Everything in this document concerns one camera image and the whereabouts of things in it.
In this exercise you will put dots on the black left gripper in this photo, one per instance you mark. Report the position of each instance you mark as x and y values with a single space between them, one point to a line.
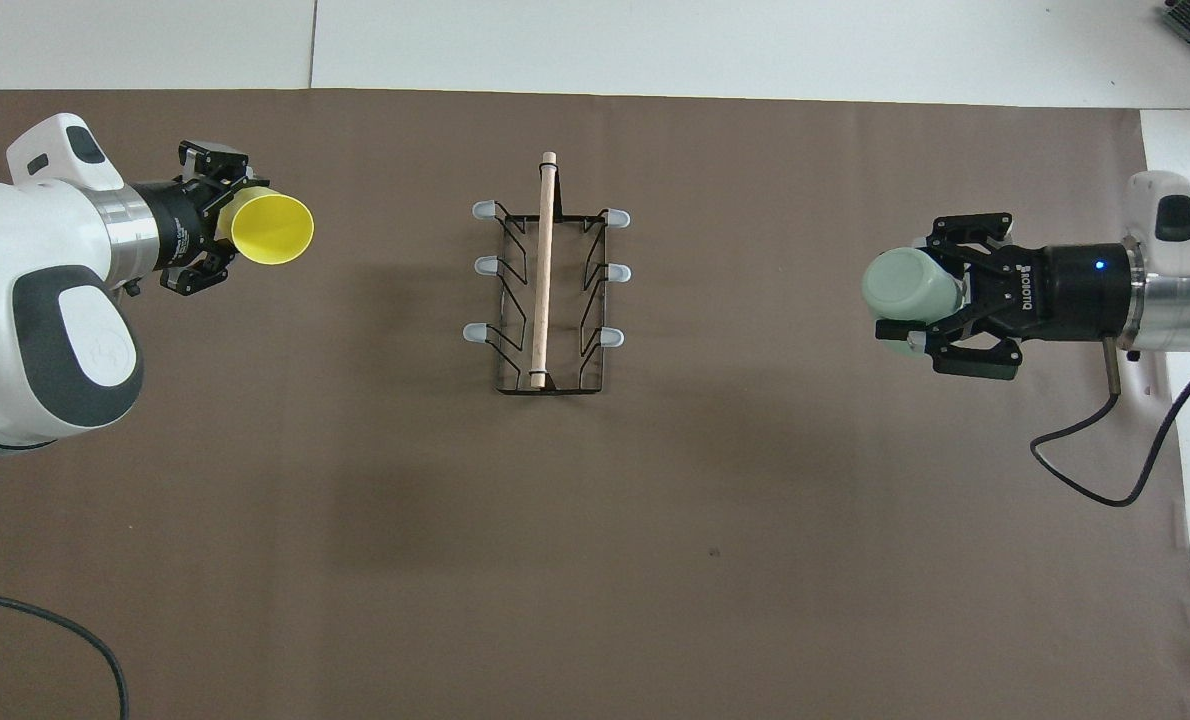
180 225

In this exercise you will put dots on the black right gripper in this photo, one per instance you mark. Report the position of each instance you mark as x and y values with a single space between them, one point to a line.
1065 295

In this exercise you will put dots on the yellow cup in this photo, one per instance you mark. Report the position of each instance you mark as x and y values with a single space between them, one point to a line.
275 230

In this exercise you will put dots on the pale green cup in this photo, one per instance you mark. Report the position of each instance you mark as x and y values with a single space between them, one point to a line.
905 290

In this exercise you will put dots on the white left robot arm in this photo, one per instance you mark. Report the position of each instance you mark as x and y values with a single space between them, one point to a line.
15 300

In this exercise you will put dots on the brown paper mat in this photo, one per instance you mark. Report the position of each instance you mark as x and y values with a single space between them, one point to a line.
655 550

